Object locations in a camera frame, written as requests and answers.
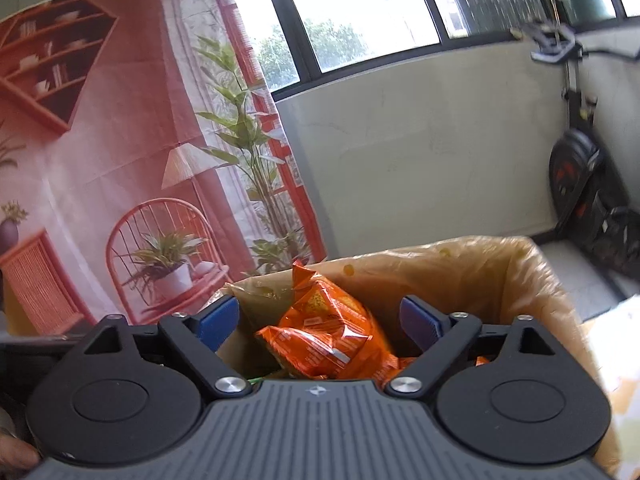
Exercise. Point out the person's left hand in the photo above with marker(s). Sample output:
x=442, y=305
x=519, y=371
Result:
x=17, y=452

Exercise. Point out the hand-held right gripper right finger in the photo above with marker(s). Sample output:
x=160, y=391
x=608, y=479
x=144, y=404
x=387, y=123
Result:
x=420, y=325

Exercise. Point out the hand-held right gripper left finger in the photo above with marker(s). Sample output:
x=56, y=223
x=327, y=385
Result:
x=217, y=322

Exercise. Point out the orange snack packet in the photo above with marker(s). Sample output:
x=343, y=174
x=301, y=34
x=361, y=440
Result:
x=325, y=305
x=320, y=355

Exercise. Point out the black exercise bike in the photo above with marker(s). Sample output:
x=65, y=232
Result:
x=575, y=160

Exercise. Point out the printed room backdrop cloth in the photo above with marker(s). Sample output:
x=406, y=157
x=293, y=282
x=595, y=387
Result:
x=125, y=135

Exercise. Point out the cardboard box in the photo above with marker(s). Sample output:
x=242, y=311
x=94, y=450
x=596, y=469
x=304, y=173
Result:
x=250, y=320

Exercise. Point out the black framed window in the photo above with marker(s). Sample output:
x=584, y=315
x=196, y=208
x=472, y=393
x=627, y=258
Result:
x=360, y=5

